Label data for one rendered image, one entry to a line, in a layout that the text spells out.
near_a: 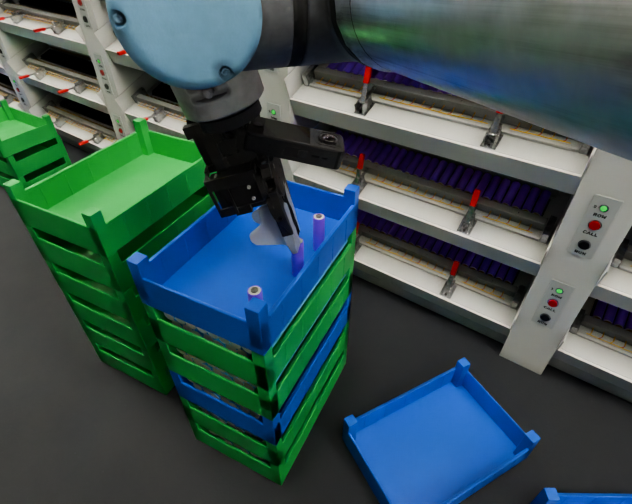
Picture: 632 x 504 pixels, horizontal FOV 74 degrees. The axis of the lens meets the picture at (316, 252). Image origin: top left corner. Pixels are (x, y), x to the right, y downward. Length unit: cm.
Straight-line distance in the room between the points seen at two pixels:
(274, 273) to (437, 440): 51
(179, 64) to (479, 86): 19
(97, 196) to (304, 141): 51
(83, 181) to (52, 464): 55
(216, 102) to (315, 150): 12
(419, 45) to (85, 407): 99
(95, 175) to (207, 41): 67
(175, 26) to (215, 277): 41
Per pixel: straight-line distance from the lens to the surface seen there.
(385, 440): 93
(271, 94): 104
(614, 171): 81
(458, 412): 99
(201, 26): 30
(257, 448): 80
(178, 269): 66
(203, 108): 45
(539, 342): 105
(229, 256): 67
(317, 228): 63
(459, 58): 18
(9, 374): 122
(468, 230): 92
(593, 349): 107
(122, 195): 87
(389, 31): 24
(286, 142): 48
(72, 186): 91
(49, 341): 124
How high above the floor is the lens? 83
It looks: 40 degrees down
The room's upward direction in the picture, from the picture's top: straight up
